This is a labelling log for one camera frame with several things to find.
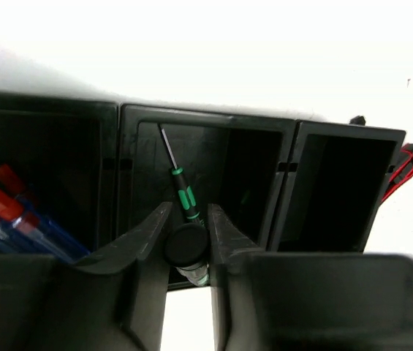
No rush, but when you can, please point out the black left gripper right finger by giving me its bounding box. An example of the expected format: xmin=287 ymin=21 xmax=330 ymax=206
xmin=208 ymin=204 xmax=413 ymax=350

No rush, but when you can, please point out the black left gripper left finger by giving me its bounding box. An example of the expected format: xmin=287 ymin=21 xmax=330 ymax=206
xmin=0 ymin=203 xmax=172 ymax=350

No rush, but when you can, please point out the green black precision screwdriver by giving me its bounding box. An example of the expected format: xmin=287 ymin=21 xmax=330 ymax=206
xmin=157 ymin=124 xmax=209 ymax=287

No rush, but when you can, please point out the blue red screwdriver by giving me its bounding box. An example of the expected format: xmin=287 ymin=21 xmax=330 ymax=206
xmin=0 ymin=163 xmax=90 ymax=264
xmin=0 ymin=189 xmax=89 ymax=264

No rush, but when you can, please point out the black three-compartment tray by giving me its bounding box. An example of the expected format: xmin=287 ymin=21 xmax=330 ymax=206
xmin=0 ymin=90 xmax=407 ymax=292

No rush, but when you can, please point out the red black utility knife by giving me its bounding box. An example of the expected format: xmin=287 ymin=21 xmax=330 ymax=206
xmin=382 ymin=143 xmax=413 ymax=203

